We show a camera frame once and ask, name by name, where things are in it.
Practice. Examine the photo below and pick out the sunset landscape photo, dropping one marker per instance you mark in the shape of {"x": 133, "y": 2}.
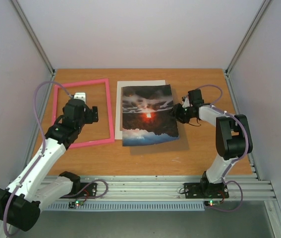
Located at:
{"x": 146, "y": 117}

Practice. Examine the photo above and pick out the aluminium rail base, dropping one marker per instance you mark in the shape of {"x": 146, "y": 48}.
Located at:
{"x": 166, "y": 188}

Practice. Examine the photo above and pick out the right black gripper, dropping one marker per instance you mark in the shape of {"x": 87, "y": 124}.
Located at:
{"x": 178, "y": 112}

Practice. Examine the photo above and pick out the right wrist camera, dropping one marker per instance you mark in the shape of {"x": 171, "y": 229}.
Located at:
{"x": 185, "y": 102}

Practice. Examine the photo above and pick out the grey slotted cable duct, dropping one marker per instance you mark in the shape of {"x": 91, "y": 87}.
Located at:
{"x": 126, "y": 206}

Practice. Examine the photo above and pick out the pink picture frame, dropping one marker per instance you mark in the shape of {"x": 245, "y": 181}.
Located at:
{"x": 105, "y": 81}

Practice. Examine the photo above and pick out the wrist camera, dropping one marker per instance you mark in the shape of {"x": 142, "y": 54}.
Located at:
{"x": 185, "y": 102}
{"x": 80, "y": 96}

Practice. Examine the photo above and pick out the right aluminium corner post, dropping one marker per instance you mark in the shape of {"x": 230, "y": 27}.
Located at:
{"x": 249, "y": 32}

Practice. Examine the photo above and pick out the aluminium corner post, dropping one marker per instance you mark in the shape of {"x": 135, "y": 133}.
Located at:
{"x": 22, "y": 16}
{"x": 249, "y": 32}

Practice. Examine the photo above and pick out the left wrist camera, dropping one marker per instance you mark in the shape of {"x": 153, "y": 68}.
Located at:
{"x": 80, "y": 96}

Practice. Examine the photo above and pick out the white mat board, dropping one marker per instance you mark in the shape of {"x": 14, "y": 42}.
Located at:
{"x": 120, "y": 85}

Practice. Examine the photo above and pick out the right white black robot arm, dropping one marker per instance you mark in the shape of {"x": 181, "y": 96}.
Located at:
{"x": 233, "y": 142}

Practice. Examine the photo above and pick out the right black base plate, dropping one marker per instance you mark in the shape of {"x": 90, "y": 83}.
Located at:
{"x": 194, "y": 190}

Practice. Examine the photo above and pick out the right small circuit board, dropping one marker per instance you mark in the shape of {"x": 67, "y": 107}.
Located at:
{"x": 212, "y": 203}

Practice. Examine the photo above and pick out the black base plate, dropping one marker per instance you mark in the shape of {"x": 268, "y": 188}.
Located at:
{"x": 194, "y": 190}
{"x": 82, "y": 190}

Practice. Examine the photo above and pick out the small circuit board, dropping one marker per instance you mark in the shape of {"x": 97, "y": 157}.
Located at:
{"x": 77, "y": 203}
{"x": 212, "y": 203}

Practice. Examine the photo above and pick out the left aluminium corner post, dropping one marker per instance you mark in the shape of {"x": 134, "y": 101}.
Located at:
{"x": 22, "y": 16}

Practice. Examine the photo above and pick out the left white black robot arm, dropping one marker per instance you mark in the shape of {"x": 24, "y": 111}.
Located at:
{"x": 22, "y": 201}

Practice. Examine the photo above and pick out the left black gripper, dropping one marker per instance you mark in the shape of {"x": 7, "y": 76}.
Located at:
{"x": 91, "y": 118}

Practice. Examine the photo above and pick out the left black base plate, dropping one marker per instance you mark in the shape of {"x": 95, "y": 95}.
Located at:
{"x": 82, "y": 190}

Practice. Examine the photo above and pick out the left small circuit board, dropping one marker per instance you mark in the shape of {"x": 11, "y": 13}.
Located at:
{"x": 77, "y": 203}

